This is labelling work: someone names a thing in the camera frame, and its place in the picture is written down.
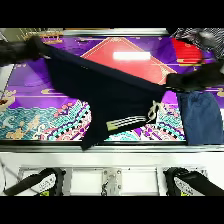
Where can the grey patterned garment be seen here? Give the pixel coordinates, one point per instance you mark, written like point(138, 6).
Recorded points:
point(213, 39)

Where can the red garment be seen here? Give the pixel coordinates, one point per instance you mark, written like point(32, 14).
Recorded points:
point(185, 51)

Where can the blue garment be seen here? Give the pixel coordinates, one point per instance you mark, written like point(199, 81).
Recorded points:
point(201, 116)

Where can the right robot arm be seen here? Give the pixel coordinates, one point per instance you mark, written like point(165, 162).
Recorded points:
point(200, 78)

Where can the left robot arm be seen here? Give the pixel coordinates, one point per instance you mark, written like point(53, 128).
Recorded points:
point(16, 50)

